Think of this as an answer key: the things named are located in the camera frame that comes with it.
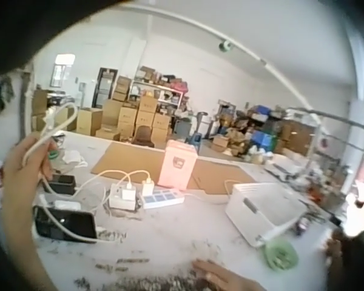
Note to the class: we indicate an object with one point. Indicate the person's right hand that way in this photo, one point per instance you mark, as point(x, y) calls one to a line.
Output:
point(227, 277)

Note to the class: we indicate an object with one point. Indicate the person's left hand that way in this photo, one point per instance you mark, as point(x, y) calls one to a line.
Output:
point(21, 169)

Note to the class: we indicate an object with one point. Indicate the person's right fingers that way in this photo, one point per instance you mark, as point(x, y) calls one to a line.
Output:
point(206, 268)

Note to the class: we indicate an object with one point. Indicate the scattered dark scraps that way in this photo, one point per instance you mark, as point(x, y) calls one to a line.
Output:
point(145, 272)

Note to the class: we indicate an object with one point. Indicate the green mesh pouch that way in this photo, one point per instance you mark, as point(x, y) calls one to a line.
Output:
point(280, 253)

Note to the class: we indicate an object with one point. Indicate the white ribbed appliance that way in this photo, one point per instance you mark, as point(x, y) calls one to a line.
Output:
point(261, 212)

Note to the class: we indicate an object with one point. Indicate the white power strip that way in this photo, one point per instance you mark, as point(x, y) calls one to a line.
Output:
point(162, 198)

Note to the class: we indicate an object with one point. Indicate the white pen-shaped tool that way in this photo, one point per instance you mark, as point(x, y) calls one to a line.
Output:
point(280, 230)

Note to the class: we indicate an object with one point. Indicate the white plug charger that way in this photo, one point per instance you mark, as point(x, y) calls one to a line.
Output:
point(147, 186)

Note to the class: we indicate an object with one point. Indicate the pink and white box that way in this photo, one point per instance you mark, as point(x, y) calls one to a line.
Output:
point(177, 165)

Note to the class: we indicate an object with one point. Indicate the white cube socket with adapter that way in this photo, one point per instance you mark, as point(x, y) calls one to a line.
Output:
point(122, 197)

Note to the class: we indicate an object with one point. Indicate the blue plastic stool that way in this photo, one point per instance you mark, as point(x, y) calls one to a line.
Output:
point(193, 141)

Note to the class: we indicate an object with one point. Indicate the brown cardboard sheet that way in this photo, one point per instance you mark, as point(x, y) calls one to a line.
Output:
point(130, 159)

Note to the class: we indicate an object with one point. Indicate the heap of crates and boxes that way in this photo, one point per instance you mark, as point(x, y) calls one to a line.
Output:
point(251, 130)

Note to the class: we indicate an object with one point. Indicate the brown chair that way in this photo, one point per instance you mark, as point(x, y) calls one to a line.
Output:
point(143, 136)

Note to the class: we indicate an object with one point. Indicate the black phone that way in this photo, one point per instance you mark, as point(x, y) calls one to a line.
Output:
point(65, 224)

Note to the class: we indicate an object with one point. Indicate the white power bank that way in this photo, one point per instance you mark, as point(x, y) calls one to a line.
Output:
point(67, 205)

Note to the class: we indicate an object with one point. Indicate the small black box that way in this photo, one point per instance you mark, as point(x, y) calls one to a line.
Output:
point(62, 183)

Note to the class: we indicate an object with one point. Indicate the stack of cardboard boxes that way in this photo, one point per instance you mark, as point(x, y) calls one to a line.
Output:
point(130, 116)

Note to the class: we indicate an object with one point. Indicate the crumpled white cloth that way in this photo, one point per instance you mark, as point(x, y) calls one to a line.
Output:
point(72, 159)

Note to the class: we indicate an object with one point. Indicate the cluttered storage shelf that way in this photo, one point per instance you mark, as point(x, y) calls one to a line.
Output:
point(163, 91)

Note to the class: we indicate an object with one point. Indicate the green tape roll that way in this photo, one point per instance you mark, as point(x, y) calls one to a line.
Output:
point(53, 154)

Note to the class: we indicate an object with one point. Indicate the black framed door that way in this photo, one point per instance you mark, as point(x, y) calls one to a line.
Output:
point(104, 88)

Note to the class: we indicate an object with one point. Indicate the white ceiling conduit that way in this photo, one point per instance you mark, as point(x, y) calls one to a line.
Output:
point(230, 39)

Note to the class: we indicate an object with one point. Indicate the hanging dark cloth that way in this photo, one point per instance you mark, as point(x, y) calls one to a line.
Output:
point(1, 95)

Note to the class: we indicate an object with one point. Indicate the metal frame rack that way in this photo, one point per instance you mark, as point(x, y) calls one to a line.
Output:
point(327, 142)

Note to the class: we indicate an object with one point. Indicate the ceiling security camera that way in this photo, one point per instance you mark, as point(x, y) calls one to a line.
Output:
point(225, 46)

